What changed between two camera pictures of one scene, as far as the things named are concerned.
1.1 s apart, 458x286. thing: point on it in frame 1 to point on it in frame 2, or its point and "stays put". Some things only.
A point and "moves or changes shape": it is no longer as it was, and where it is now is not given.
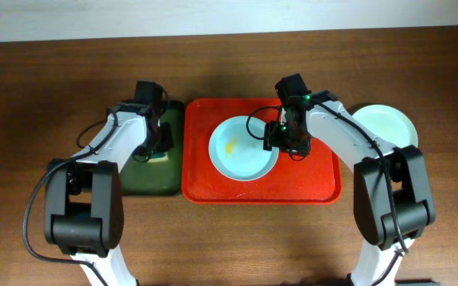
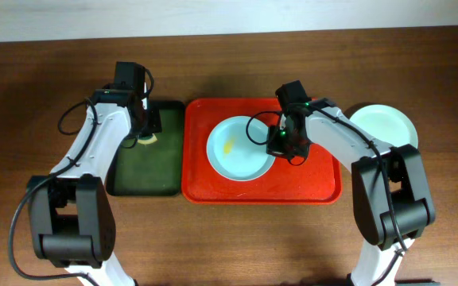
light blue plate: (236, 148) stays put
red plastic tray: (316, 179) stays put
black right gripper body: (286, 137) stays put
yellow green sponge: (159, 156) moves or changes shape
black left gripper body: (159, 144) to (149, 125)
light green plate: (388, 125) stays put
